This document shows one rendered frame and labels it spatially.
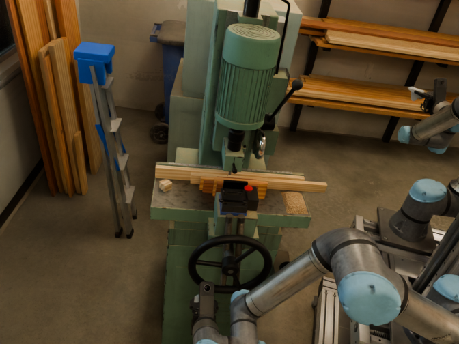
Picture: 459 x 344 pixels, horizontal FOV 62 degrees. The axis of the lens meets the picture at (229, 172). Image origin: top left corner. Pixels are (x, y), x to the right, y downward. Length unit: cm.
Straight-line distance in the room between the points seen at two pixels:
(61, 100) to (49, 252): 90
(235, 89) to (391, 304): 76
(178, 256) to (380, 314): 89
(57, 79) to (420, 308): 214
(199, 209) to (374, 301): 75
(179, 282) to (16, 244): 124
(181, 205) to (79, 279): 110
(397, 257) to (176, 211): 93
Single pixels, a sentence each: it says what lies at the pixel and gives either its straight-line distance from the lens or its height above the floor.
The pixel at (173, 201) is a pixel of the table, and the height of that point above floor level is 90.
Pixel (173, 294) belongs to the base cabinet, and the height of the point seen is 41.
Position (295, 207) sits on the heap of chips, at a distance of 148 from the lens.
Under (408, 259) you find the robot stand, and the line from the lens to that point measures 178.
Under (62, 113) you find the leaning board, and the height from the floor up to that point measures 63.
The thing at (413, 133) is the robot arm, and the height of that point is 115.
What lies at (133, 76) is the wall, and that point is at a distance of 385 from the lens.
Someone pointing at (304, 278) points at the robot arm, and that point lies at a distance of 103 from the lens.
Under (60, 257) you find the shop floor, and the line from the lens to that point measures 250.
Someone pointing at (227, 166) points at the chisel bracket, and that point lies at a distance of 142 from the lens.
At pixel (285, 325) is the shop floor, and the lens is 226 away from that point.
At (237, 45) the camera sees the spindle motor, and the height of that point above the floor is 148.
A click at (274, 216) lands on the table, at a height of 89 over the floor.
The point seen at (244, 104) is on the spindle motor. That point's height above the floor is 129.
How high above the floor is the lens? 182
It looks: 35 degrees down
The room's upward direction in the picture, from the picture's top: 10 degrees clockwise
